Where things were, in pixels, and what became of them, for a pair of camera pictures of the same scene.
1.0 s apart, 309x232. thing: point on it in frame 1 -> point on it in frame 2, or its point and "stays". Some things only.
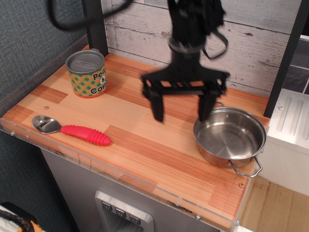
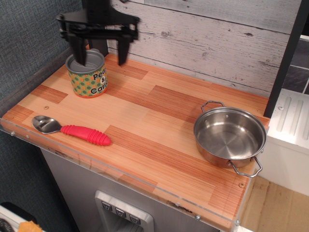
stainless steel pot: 231,137 stays
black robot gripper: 186,74 -> 98,19
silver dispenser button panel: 114,215 stays
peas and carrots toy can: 87,73 stays
